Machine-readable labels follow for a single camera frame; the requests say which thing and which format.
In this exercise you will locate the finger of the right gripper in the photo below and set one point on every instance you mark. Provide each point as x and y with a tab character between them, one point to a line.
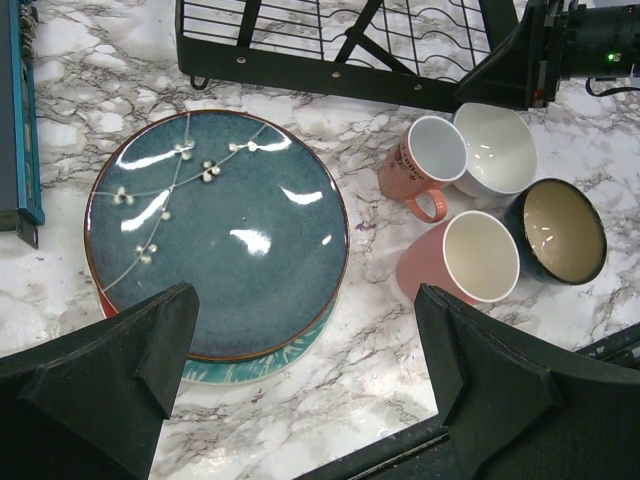
503	77

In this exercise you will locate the blue glazed floral plate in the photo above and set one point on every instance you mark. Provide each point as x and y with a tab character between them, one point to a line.
233	204

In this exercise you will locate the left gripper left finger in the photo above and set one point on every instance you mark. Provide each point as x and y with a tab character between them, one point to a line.
91	404

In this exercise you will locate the black mounting rail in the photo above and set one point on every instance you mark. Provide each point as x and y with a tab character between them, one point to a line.
424	450

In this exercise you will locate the teal patterned bottom plate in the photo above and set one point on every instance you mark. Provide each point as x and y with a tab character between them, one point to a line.
241	372

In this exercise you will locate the plain pink mug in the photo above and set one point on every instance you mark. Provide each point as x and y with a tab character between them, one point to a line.
471	256

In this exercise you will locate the dark grey flat box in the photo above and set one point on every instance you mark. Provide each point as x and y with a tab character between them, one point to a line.
21	204

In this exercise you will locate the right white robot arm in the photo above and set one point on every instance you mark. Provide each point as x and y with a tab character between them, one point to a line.
601	43

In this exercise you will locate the dark bowl beige inside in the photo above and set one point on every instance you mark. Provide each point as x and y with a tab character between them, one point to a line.
559	234

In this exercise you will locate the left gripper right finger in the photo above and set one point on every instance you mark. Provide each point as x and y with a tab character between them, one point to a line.
518	407

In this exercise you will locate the black wire dish rack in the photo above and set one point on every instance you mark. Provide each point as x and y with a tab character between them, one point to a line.
411	53

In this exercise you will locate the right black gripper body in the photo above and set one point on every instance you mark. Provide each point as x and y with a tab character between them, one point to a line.
544	25

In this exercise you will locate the orange middle plate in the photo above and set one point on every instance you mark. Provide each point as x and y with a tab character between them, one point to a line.
107	308

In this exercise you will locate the printed salmon coffee mug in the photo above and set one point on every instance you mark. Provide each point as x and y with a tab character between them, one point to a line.
430	155

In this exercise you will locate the white bowl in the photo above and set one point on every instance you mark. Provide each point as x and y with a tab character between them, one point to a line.
502	158

